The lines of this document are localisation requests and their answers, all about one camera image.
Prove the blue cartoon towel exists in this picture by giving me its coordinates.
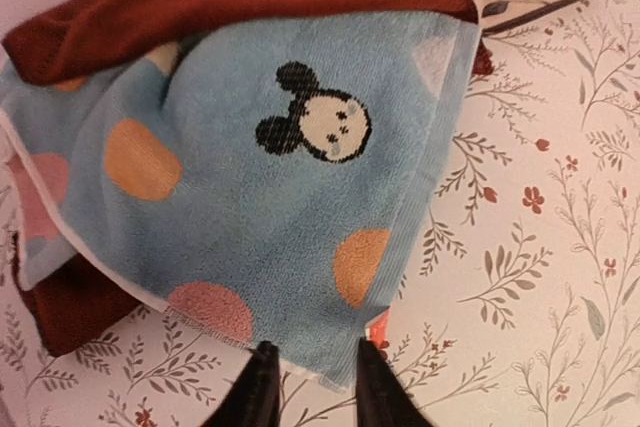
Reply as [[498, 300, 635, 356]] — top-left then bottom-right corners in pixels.
[[1, 12, 480, 389]]

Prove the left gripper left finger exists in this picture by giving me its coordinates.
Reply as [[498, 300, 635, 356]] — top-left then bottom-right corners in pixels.
[[201, 341, 280, 427]]

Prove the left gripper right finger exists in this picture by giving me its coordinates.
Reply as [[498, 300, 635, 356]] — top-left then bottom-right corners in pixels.
[[355, 337, 433, 427]]

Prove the dark red towel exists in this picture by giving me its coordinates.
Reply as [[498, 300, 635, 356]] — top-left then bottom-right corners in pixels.
[[1, 0, 479, 357]]

